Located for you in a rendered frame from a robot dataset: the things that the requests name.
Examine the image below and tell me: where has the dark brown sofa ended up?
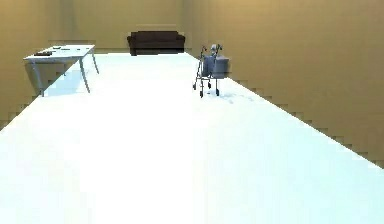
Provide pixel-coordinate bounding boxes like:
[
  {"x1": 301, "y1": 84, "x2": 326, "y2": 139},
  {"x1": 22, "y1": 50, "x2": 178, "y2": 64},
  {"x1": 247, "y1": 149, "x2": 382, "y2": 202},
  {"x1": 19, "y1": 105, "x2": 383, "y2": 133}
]
[{"x1": 126, "y1": 30, "x2": 186, "y2": 57}]

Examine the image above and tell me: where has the white table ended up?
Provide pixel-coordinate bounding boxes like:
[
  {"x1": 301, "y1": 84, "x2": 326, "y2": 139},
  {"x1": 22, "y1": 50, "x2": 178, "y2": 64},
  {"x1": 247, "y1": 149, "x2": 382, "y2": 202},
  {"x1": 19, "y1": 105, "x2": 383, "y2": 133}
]
[{"x1": 23, "y1": 44, "x2": 100, "y2": 98}]

